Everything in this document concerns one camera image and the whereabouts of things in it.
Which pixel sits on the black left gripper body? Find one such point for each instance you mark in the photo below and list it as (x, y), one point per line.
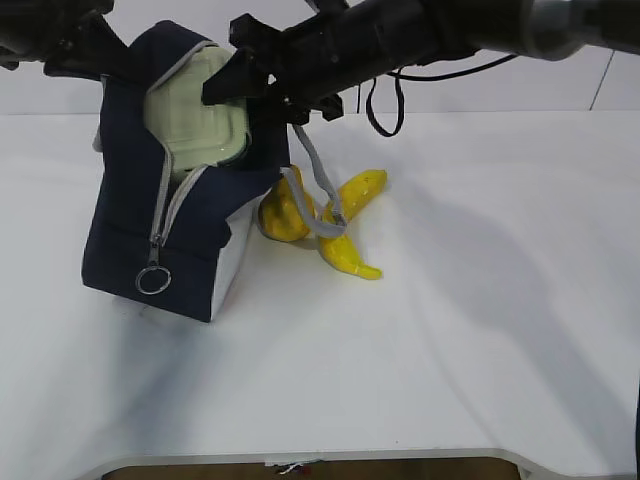
(35, 31)

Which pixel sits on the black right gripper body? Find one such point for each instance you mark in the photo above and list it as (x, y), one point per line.
(338, 48)

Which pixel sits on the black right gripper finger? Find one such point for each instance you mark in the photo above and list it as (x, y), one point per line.
(244, 75)

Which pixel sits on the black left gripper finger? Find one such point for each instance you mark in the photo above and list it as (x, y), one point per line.
(90, 50)

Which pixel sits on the green lidded glass container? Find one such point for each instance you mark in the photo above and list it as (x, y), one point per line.
(193, 133)

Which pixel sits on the yellow banana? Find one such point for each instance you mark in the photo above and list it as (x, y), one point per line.
(356, 194)

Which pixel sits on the yellow pear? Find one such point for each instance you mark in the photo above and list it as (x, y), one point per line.
(278, 217)

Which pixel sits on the navy blue lunch bag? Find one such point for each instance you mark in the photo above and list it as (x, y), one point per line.
(177, 245)

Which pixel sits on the white tag under table edge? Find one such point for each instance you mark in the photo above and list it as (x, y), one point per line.
(301, 467)

